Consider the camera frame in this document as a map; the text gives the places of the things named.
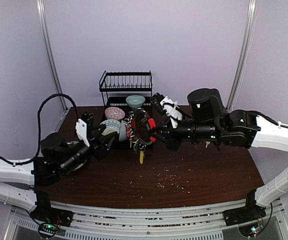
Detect bunch of metal keys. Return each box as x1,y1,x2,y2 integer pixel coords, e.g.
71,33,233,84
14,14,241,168
124,118,146,165

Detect large keyring with red grip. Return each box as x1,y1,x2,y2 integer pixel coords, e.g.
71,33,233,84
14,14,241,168
130,108,154,146

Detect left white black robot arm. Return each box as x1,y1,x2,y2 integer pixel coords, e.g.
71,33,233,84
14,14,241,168
0,125,119,222

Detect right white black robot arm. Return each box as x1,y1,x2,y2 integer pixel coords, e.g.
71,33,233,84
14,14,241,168
148,88,288,221

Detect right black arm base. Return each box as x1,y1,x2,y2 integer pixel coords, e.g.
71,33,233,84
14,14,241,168
222,189,266,227

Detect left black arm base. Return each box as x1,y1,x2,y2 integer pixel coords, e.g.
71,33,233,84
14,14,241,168
30,190,74,227

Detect blue yellow patterned bowl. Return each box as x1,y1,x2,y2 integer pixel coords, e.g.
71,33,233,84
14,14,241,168
99,119,121,136

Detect pale blue tilted bowl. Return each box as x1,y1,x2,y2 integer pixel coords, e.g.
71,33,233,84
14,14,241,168
118,120,128,142

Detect pale blue plate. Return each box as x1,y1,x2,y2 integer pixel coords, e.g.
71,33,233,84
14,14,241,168
66,140,80,149

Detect pink patterned bowl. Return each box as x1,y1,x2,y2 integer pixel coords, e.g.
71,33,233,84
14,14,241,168
104,106,125,121

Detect light green ceramic bowl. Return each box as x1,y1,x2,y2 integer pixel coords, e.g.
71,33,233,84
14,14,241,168
126,94,146,109

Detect scattered crumbs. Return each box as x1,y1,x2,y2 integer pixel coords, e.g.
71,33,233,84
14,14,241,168
156,167,192,194

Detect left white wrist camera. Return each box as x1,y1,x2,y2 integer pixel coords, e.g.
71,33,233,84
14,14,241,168
75,111,94,147

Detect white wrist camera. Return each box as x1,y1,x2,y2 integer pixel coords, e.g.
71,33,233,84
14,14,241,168
75,111,94,147
149,93,184,129

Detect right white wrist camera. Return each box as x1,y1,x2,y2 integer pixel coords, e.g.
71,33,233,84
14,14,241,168
149,93,184,129

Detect black wire dish rack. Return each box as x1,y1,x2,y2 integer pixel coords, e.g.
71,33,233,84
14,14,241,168
95,70,155,151

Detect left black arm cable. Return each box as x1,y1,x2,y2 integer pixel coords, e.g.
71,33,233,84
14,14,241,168
0,93,80,166

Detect grey slotted front rail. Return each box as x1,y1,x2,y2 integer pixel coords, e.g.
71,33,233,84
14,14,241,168
8,197,288,240

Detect right aluminium frame post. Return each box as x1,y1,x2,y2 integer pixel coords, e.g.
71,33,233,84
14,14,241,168
226,0,258,112

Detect aluminium frame post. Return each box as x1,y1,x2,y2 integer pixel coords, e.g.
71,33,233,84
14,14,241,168
36,0,68,112
226,0,258,112

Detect left aluminium frame post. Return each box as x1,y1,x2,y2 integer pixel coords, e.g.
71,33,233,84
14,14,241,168
36,0,68,112

